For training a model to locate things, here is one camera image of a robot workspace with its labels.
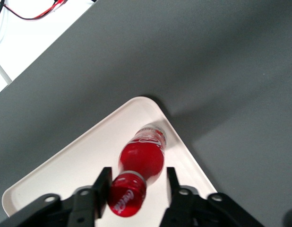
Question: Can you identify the red cable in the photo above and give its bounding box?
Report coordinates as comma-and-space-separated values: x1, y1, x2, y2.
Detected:
1, 0, 64, 20

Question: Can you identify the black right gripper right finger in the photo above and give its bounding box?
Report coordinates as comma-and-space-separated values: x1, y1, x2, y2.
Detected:
161, 166, 265, 227

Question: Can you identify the red coke bottle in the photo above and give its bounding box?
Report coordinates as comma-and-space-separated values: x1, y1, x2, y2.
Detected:
107, 122, 168, 218

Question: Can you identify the beige plastic tray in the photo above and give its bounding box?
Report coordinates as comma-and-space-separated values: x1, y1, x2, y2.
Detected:
1, 96, 218, 218

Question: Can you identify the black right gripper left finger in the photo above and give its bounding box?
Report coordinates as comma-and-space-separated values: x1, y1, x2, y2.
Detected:
0, 166, 113, 227

